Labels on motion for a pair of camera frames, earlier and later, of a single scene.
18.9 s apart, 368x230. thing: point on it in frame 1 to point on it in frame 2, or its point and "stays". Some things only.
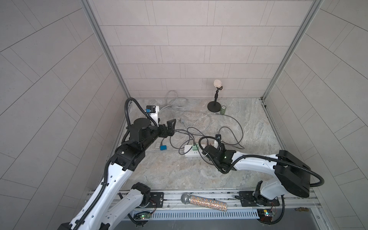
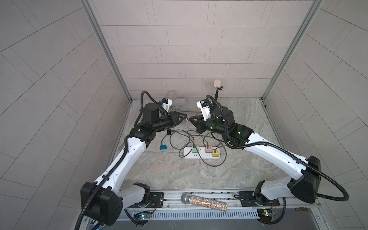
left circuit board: (142, 215) stays
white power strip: (189, 152) stays
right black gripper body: (216, 163) to (212, 125)
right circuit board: (265, 215) stays
